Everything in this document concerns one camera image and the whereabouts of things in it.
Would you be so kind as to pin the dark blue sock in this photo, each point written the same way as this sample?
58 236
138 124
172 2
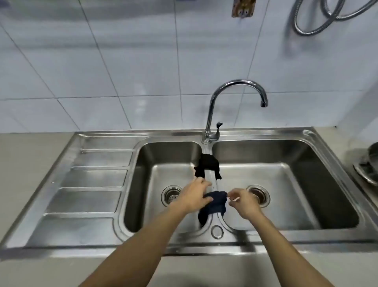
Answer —
215 204

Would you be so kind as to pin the black sock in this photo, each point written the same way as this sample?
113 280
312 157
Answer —
209 165

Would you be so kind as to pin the person's right forearm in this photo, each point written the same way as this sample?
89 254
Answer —
291 254

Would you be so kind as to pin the person's left fingers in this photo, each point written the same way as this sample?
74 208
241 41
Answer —
205 189

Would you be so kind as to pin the chrome gooseneck faucet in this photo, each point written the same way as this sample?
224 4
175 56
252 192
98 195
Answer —
224 109

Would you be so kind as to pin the person's left forearm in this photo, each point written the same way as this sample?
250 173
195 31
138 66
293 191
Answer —
130 251

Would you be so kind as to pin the person's left hand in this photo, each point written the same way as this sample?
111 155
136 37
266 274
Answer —
191 196

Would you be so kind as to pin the stainless steel pot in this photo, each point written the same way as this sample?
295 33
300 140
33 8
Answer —
367 165

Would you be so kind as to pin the round metal drain strainer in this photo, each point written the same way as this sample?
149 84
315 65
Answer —
171 195

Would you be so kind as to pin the stainless steel double sink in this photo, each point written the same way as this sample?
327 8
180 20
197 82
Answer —
189 189

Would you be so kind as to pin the person's right hand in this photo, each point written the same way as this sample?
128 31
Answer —
245 204

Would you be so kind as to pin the wall power socket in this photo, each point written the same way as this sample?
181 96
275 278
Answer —
242 8

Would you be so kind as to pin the person's right thumb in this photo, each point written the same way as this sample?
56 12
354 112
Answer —
234 202

